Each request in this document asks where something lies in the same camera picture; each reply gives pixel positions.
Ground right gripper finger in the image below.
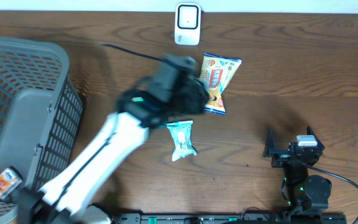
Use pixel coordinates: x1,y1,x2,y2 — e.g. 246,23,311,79
306,126,324,149
262,129,275,157

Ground yellow snack bag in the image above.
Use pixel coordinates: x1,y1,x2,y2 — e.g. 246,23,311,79
200,52,242,115

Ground green wet wipes pack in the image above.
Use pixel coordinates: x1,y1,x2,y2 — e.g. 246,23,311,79
167,120,197,161

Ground orange tissue pack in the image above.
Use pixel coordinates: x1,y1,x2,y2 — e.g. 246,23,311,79
0,168,22,200

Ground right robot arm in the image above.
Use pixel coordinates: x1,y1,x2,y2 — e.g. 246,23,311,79
264,126,332,218

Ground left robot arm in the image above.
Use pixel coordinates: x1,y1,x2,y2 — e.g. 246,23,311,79
17,54,209,223

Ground white barcode scanner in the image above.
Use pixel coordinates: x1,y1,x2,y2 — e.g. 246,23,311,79
174,2,201,45

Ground grey plastic shopping basket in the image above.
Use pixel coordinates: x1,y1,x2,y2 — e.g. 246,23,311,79
0,37,83,223

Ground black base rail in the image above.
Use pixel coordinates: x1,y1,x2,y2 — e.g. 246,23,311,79
112,210,347,224

